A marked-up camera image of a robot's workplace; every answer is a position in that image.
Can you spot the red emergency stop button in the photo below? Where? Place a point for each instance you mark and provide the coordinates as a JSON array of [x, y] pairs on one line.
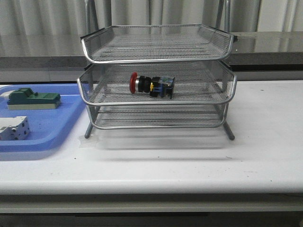
[[155, 86]]

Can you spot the silver mesh tray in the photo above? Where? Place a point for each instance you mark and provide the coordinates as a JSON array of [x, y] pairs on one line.
[[156, 43], [202, 82], [159, 116]]

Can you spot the blue plastic tray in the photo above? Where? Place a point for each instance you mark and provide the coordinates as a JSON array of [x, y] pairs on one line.
[[49, 127]]

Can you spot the grey stone counter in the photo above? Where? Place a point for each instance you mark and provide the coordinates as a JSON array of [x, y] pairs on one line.
[[60, 58]]

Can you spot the green terminal block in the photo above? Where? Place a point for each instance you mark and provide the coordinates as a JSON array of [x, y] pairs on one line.
[[27, 99]]

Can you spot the white circuit breaker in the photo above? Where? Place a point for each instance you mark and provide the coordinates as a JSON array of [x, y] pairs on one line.
[[14, 128]]

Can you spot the white curtain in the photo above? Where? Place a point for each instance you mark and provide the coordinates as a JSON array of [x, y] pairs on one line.
[[66, 17]]

